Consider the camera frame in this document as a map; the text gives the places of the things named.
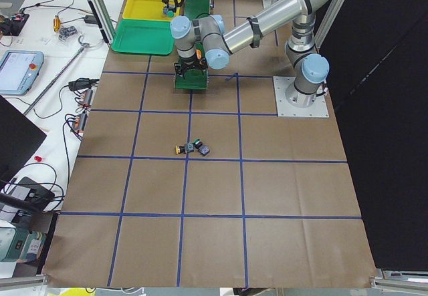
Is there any green mushroom push button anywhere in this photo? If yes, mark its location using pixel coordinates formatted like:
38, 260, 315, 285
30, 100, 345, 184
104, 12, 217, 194
193, 138, 203, 149

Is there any yellow plastic tray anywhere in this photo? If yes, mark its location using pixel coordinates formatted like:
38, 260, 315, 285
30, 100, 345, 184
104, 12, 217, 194
122, 0, 180, 21

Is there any green conveyor belt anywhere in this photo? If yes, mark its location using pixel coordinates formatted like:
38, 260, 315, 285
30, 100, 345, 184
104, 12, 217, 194
175, 0, 211, 90

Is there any green plastic tray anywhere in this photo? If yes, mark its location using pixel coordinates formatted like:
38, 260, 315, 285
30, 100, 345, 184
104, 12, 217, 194
111, 19, 174, 55

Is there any black power adapter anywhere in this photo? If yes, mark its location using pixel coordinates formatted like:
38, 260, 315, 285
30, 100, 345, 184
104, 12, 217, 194
83, 15, 98, 25

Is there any yellow push button upper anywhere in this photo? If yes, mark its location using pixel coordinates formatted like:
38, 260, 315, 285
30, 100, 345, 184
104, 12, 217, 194
175, 142, 195, 155

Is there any teach pendant tablet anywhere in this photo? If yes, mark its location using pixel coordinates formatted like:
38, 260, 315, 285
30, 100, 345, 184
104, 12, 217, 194
1, 50, 44, 96

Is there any black monitor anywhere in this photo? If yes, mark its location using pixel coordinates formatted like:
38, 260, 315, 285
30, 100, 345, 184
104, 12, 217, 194
0, 97, 46, 181

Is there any aluminium frame post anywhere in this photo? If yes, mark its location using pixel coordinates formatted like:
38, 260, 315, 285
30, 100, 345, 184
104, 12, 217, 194
86, 0, 115, 45

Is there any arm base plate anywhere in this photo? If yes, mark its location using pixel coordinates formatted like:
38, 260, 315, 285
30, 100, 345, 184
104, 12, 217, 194
273, 76, 329, 118

